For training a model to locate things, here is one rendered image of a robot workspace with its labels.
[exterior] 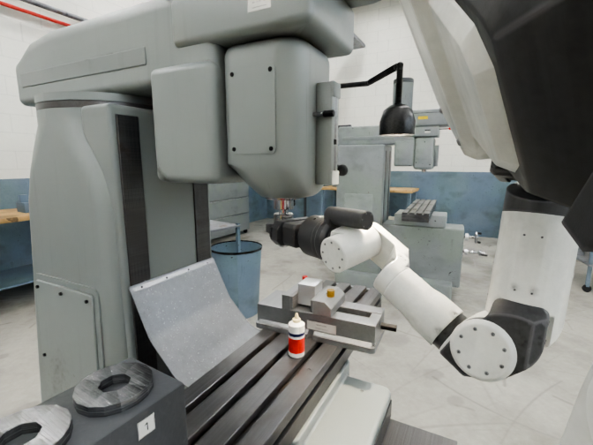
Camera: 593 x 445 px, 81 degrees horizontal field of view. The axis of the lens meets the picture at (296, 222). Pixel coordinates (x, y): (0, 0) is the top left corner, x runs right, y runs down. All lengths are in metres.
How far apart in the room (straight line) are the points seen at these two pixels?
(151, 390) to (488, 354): 0.43
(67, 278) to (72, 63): 0.58
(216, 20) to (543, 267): 0.70
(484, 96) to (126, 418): 0.47
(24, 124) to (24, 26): 1.06
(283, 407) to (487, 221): 6.72
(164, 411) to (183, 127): 0.56
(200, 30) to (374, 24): 7.20
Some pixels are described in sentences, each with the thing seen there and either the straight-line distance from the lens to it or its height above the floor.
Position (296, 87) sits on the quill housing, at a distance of 0.72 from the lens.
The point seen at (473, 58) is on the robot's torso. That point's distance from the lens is 0.26.
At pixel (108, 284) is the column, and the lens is 1.00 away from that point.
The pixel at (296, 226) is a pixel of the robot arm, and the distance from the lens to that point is 0.72.
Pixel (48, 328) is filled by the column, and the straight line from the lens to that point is 1.28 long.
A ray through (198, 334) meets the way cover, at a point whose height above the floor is 0.91.
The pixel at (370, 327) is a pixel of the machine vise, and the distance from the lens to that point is 0.92.
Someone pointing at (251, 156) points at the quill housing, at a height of 1.40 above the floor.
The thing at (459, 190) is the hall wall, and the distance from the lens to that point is 7.22.
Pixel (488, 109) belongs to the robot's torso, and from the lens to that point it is 0.27.
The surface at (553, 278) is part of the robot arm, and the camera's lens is 0.53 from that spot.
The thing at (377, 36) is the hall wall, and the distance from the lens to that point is 7.85.
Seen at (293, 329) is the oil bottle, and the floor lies 0.99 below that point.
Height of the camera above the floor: 1.39
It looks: 10 degrees down
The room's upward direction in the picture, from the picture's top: straight up
